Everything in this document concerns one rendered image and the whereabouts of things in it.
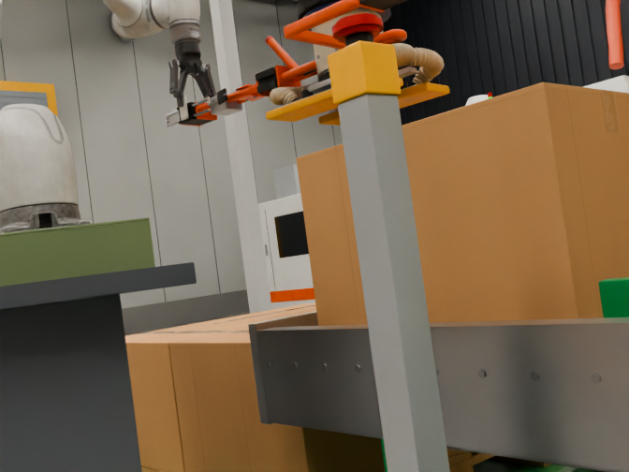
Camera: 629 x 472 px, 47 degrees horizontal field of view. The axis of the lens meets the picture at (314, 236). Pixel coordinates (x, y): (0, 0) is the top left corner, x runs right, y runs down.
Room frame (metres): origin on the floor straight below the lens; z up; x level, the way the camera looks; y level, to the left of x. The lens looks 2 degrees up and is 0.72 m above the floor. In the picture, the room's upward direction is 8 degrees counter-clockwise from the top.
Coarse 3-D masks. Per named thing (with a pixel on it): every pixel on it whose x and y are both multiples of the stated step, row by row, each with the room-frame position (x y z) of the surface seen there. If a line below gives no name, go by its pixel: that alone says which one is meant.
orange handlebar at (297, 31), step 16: (352, 0) 1.36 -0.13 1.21; (320, 16) 1.42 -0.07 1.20; (336, 16) 1.41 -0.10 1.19; (288, 32) 1.48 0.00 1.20; (304, 32) 1.52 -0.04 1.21; (384, 32) 1.62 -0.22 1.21; (400, 32) 1.60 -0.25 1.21; (336, 48) 1.62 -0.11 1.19; (304, 64) 1.79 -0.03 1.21; (240, 96) 1.95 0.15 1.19; (256, 96) 1.96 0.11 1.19
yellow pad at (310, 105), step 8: (400, 80) 1.56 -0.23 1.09; (304, 96) 1.69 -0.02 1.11; (312, 96) 1.62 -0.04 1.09; (320, 96) 1.60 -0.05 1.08; (328, 96) 1.59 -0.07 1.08; (288, 104) 1.67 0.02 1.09; (296, 104) 1.66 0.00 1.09; (304, 104) 1.64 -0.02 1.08; (312, 104) 1.63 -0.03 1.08; (320, 104) 1.64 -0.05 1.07; (328, 104) 1.65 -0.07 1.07; (272, 112) 1.71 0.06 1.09; (280, 112) 1.69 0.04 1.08; (288, 112) 1.68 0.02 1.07; (296, 112) 1.69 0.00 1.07; (304, 112) 1.70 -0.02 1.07; (312, 112) 1.71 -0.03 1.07; (320, 112) 1.73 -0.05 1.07; (280, 120) 1.75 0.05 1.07; (288, 120) 1.76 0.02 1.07; (296, 120) 1.78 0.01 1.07
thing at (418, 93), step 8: (408, 88) 1.67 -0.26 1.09; (416, 88) 1.66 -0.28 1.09; (424, 88) 1.64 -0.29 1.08; (432, 88) 1.66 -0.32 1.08; (440, 88) 1.68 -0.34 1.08; (448, 88) 1.71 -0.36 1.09; (400, 96) 1.69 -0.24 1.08; (408, 96) 1.68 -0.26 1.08; (416, 96) 1.70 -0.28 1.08; (424, 96) 1.71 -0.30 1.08; (432, 96) 1.72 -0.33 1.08; (400, 104) 1.76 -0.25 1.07; (408, 104) 1.77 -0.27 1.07; (336, 112) 1.82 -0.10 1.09; (320, 120) 1.86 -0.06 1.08; (328, 120) 1.85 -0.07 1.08; (336, 120) 1.85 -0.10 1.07
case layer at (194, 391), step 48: (144, 336) 2.51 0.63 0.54; (192, 336) 2.23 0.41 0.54; (240, 336) 2.01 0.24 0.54; (144, 384) 2.28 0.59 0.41; (192, 384) 2.05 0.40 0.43; (240, 384) 1.86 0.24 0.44; (144, 432) 2.31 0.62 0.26; (192, 432) 2.07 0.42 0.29; (240, 432) 1.88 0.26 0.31; (288, 432) 1.72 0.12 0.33
